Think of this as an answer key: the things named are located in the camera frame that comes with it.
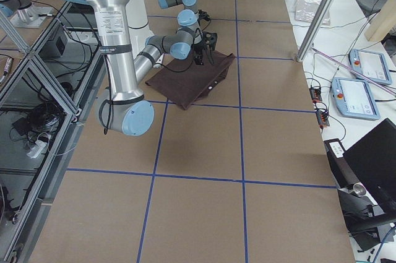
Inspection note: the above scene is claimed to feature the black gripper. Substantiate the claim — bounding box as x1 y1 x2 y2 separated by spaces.
202 32 218 50
193 38 209 61

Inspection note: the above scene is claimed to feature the dark brown t-shirt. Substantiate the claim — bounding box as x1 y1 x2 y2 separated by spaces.
145 51 235 110

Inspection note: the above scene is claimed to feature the clear plastic bag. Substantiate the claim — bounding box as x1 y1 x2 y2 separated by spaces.
295 0 321 23

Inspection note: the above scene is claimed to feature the brown paper table cover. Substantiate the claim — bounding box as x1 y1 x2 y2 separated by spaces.
30 0 355 262

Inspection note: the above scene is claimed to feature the near blue teach pendant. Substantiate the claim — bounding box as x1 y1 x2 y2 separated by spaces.
331 77 381 121

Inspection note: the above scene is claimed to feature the blue teach pendant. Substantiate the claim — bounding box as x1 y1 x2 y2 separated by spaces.
331 77 381 121
349 49 392 85

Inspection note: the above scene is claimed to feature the far blue teach pendant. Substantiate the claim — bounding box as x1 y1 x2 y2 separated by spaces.
349 49 392 85

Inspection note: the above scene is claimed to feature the white power strip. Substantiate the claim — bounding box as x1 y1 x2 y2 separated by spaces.
27 138 49 158

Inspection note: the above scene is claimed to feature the grey reacher grabber tool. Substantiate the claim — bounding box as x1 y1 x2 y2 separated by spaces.
311 47 396 97

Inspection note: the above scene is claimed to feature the black box white label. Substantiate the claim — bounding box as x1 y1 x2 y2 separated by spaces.
324 139 359 188

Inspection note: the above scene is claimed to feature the aluminium frame post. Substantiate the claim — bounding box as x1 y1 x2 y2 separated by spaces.
296 0 334 62

